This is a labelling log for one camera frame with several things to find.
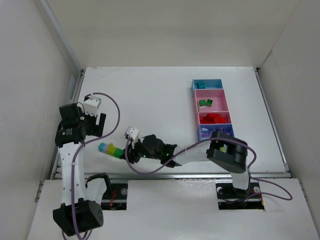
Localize long multicolour lego stack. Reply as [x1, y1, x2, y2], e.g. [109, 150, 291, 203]
[98, 143, 124, 159]

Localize green lego brick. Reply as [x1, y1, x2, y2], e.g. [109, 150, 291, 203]
[198, 99, 207, 108]
[206, 99, 213, 107]

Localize blue and pink sorting tray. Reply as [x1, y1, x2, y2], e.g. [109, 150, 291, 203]
[191, 79, 234, 141]

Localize red and lime lego stack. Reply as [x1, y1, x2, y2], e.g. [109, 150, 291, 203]
[199, 113, 227, 124]

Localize turquoise lego bricks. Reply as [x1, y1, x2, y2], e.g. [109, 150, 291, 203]
[195, 81, 206, 89]

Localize lime lego brick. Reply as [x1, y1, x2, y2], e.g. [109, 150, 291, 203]
[220, 146, 227, 153]

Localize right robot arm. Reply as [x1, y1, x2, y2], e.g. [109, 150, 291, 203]
[121, 132, 250, 193]

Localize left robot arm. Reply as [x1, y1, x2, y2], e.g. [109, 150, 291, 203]
[52, 100, 111, 240]

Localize purple lego pieces in tray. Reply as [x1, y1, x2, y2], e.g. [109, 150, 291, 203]
[201, 127, 231, 138]

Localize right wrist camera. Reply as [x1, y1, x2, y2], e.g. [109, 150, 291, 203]
[124, 126, 140, 145]

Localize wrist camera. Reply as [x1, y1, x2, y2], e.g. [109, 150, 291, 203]
[124, 126, 140, 145]
[83, 95, 102, 117]

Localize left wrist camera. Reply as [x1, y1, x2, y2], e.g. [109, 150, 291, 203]
[83, 95, 102, 117]

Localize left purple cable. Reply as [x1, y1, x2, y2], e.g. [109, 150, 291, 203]
[61, 92, 121, 240]

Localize aluminium front rail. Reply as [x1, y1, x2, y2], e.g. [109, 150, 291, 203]
[49, 172, 292, 180]

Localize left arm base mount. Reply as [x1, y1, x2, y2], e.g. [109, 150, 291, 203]
[101, 183, 128, 211]

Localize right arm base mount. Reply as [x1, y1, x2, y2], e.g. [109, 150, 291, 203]
[215, 182, 265, 210]

